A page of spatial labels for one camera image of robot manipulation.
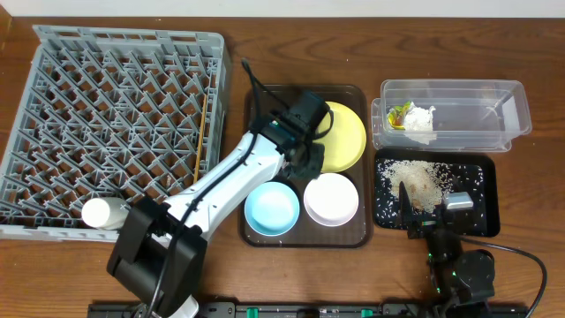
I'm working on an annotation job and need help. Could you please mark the rice grains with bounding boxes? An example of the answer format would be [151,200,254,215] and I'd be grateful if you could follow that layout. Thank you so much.
[373,158,487,236]

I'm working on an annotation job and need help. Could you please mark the white bowl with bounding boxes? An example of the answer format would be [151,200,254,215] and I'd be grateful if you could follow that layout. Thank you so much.
[303,173,359,227]

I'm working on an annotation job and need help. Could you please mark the white paper napkin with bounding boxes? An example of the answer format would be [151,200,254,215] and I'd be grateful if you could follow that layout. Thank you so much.
[403,102,436,145]

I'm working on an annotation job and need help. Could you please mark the green snack wrapper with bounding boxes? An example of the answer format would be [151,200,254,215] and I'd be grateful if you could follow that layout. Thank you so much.
[388,102,411,130]

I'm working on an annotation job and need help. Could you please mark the white cup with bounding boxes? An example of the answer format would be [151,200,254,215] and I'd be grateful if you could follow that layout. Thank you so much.
[81,197,130,231]

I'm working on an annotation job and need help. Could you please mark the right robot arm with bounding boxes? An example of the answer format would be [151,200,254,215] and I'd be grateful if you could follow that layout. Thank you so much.
[396,183,495,316]

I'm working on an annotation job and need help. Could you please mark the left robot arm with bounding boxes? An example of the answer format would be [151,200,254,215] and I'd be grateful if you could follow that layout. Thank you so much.
[107,91,333,317]

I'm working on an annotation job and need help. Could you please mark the black waste tray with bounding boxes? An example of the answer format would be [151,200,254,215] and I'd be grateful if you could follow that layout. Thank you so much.
[375,148,501,237]

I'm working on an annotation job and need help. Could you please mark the clear plastic waste bin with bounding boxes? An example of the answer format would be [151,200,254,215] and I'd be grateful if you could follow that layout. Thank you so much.
[371,79,532,153]

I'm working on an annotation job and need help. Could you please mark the yellow round plate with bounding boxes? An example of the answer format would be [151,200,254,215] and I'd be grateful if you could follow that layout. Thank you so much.
[315,102,366,173]

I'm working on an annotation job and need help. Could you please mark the dark brown serving tray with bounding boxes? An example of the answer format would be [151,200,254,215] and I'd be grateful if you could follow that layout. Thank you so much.
[238,84,373,248]

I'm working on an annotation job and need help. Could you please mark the light blue bowl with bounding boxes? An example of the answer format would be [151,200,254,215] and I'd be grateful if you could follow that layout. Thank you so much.
[244,181,300,237]

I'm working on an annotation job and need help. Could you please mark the grey plastic dish rack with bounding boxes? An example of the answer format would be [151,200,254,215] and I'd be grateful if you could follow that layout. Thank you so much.
[1,25,231,243]

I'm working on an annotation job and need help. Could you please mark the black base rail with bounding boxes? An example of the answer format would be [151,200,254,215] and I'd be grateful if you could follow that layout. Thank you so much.
[87,300,530,318]

